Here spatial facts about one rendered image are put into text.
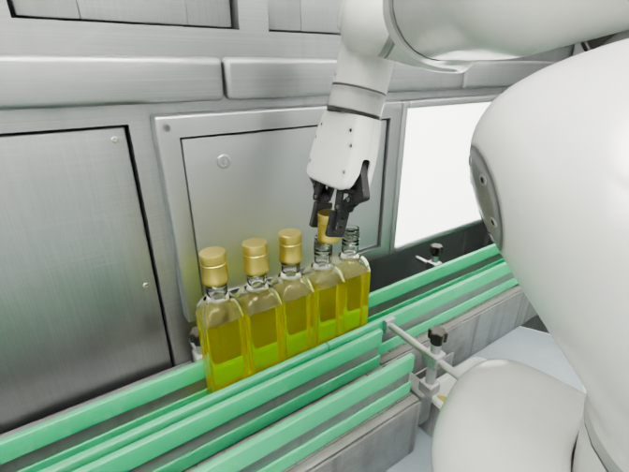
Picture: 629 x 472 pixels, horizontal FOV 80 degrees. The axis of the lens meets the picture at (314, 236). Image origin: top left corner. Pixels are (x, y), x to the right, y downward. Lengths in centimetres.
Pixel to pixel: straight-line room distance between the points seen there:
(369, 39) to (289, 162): 28
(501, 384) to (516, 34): 19
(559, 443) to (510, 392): 3
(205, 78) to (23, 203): 29
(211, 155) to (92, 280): 26
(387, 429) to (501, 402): 43
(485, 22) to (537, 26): 2
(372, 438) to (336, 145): 44
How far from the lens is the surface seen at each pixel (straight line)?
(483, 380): 27
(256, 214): 66
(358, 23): 45
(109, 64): 57
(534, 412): 26
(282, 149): 65
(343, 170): 50
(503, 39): 22
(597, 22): 23
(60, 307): 69
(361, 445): 65
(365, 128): 50
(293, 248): 54
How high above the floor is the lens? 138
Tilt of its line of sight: 24 degrees down
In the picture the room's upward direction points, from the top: straight up
